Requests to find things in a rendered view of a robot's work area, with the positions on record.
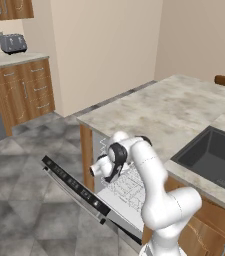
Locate wooden wall cupboards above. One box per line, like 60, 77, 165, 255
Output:
0, 0, 35, 23

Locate silver dishwasher door handle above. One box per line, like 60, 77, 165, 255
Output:
42, 166, 107, 225

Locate grey dishwasher body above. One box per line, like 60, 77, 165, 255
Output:
92, 130, 112, 195

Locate grey toaster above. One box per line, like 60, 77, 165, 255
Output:
0, 32, 29, 56

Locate white wire dishwasher rack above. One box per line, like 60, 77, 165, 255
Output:
98, 137, 149, 214

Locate wooden base cupboard run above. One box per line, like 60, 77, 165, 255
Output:
0, 58, 56, 128

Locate dishwasher door with black panel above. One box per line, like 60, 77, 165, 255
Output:
41, 154, 145, 248

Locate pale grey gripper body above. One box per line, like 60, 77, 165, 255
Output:
103, 165, 122, 184

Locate wooden island side panel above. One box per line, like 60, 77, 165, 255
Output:
79, 124, 95, 193

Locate wooden island cupboard door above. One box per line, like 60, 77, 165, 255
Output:
141, 174, 225, 256

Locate black sink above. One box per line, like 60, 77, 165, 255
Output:
170, 124, 225, 198

